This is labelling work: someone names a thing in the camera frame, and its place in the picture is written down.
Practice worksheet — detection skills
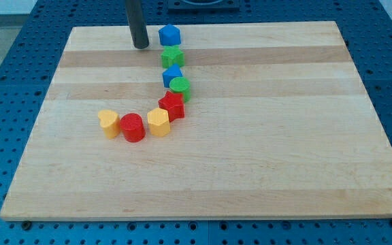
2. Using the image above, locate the red cylinder block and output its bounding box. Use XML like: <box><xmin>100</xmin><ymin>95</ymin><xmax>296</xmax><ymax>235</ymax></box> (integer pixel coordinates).
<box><xmin>120</xmin><ymin>113</ymin><xmax>146</xmax><ymax>143</ymax></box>

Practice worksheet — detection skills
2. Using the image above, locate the blue triangular block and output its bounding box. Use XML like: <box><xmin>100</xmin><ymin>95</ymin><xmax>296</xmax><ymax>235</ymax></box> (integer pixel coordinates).
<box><xmin>162</xmin><ymin>64</ymin><xmax>183</xmax><ymax>88</ymax></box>

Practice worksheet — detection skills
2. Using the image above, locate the green star block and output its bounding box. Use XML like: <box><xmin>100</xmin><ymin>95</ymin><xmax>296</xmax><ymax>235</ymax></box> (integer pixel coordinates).
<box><xmin>161</xmin><ymin>45</ymin><xmax>185</xmax><ymax>68</ymax></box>

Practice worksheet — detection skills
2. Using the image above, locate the wooden board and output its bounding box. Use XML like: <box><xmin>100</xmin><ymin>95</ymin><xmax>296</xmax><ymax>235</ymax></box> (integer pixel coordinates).
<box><xmin>0</xmin><ymin>21</ymin><xmax>392</xmax><ymax>221</ymax></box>

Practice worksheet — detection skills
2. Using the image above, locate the green cylinder block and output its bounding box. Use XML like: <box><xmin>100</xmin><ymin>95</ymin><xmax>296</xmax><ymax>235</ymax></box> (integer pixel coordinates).
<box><xmin>169</xmin><ymin>77</ymin><xmax>191</xmax><ymax>103</ymax></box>

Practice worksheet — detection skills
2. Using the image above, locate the red star block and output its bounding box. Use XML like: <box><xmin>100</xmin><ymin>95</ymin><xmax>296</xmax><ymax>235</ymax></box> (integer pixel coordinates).
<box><xmin>158</xmin><ymin>91</ymin><xmax>185</xmax><ymax>122</ymax></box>

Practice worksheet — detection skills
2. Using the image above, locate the yellow heart block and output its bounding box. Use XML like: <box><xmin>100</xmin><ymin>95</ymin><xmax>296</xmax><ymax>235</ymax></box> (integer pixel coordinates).
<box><xmin>97</xmin><ymin>110</ymin><xmax>120</xmax><ymax>139</ymax></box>

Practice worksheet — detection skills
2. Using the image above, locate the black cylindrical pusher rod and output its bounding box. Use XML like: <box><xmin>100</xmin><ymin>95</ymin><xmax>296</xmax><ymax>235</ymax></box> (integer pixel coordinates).
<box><xmin>124</xmin><ymin>0</ymin><xmax>149</xmax><ymax>50</ymax></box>

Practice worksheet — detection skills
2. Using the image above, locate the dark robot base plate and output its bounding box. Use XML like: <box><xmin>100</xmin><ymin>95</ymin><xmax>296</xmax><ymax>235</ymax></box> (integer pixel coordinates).
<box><xmin>165</xmin><ymin>0</ymin><xmax>241</xmax><ymax>12</ymax></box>

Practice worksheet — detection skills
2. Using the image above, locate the yellow hexagon block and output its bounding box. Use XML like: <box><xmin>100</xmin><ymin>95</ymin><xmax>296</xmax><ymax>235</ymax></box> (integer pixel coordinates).
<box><xmin>147</xmin><ymin>108</ymin><xmax>171</xmax><ymax>137</ymax></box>

